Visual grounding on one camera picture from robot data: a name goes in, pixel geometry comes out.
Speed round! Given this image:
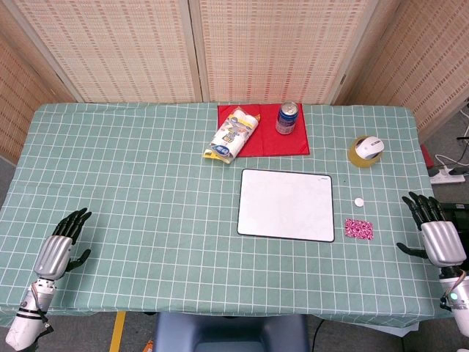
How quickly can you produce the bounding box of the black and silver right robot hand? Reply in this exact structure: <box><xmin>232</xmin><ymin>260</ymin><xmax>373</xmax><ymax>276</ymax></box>
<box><xmin>396</xmin><ymin>191</ymin><xmax>469</xmax><ymax>269</ymax></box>

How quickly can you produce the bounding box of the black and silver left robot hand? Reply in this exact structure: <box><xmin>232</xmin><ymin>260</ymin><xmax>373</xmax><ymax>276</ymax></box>
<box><xmin>33</xmin><ymin>208</ymin><xmax>92</xmax><ymax>282</ymax></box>

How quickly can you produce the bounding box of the pink patterned rectangular card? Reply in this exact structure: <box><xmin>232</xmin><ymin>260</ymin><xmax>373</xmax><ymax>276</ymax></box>
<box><xmin>344</xmin><ymin>218</ymin><xmax>374</xmax><ymax>241</ymax></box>

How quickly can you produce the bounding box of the white board with black edge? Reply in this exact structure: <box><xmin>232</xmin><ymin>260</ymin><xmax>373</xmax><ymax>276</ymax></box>
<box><xmin>236</xmin><ymin>168</ymin><xmax>336</xmax><ymax>243</ymax></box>

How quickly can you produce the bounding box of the black box device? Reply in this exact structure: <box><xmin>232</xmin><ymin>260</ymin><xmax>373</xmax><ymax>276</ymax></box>
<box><xmin>439</xmin><ymin>203</ymin><xmax>469</xmax><ymax>223</ymax></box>

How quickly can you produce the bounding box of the white power strip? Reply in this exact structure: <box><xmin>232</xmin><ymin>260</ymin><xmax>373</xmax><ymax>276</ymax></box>
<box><xmin>429</xmin><ymin>166</ymin><xmax>466</xmax><ymax>186</ymax></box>

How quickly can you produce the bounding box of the green checked tablecloth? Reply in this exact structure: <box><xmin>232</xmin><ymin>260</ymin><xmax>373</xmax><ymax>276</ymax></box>
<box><xmin>0</xmin><ymin>102</ymin><xmax>446</xmax><ymax>328</ymax></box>

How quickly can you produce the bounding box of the yellow packing tape roll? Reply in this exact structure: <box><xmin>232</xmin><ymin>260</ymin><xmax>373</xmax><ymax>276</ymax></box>
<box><xmin>347</xmin><ymin>135</ymin><xmax>384</xmax><ymax>169</ymax></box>

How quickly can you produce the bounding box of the white computer mouse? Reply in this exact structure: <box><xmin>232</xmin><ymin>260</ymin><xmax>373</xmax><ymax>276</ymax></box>
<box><xmin>357</xmin><ymin>136</ymin><xmax>385</xmax><ymax>161</ymax></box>

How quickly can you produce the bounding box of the woven bamboo screen panel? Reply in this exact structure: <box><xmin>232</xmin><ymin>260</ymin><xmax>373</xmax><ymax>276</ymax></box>
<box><xmin>0</xmin><ymin>0</ymin><xmax>80</xmax><ymax>164</ymax></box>
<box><xmin>7</xmin><ymin>0</ymin><xmax>204</xmax><ymax>105</ymax></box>
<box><xmin>331</xmin><ymin>0</ymin><xmax>469</xmax><ymax>142</ymax></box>
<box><xmin>188</xmin><ymin>0</ymin><xmax>402</xmax><ymax>106</ymax></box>

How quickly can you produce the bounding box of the red cloth mat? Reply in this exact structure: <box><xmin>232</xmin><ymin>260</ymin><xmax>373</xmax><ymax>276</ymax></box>
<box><xmin>217</xmin><ymin>103</ymin><xmax>311</xmax><ymax>158</ymax></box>

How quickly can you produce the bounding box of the blue soda can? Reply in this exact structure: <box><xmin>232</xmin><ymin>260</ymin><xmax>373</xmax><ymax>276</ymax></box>
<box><xmin>275</xmin><ymin>101</ymin><xmax>300</xmax><ymax>136</ymax></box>

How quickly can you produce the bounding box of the white snack bag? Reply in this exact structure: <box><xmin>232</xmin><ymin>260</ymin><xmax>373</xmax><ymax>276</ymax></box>
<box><xmin>202</xmin><ymin>106</ymin><xmax>262</xmax><ymax>166</ymax></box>

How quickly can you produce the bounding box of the white power cable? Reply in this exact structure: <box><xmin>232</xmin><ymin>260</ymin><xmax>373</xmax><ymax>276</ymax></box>
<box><xmin>435</xmin><ymin>153</ymin><xmax>469</xmax><ymax>166</ymax></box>

